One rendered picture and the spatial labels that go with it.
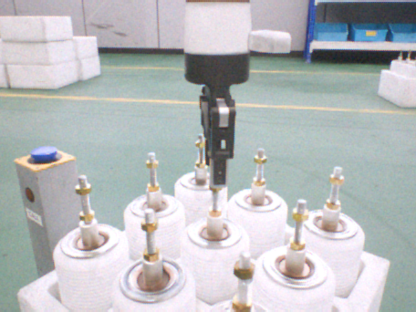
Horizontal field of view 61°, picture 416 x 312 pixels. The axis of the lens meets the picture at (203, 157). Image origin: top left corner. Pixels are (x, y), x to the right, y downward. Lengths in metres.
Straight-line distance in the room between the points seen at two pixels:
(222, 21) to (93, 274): 0.33
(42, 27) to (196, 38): 2.70
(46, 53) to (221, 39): 2.74
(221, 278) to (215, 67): 0.27
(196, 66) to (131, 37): 5.53
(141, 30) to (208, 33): 5.47
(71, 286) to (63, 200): 0.18
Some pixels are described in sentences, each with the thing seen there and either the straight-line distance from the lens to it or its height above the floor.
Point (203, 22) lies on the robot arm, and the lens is 0.39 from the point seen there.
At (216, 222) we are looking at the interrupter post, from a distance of 0.48.
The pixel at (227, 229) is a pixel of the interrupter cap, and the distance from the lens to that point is 0.51.
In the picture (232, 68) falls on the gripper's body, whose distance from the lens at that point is 0.39.
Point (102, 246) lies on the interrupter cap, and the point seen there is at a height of 0.25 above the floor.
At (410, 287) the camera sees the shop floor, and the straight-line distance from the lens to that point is 0.91.
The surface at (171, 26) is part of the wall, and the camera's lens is 5.70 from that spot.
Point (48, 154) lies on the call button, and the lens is 0.61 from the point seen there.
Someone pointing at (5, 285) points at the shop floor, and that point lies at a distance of 0.91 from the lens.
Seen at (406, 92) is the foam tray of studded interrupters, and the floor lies 0.09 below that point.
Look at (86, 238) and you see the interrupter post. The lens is 0.49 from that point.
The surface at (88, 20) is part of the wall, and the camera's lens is 6.21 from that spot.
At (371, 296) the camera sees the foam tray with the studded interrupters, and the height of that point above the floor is 0.18.
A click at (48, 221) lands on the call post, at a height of 0.22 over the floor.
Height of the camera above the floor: 0.53
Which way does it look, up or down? 21 degrees down
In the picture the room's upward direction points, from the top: straight up
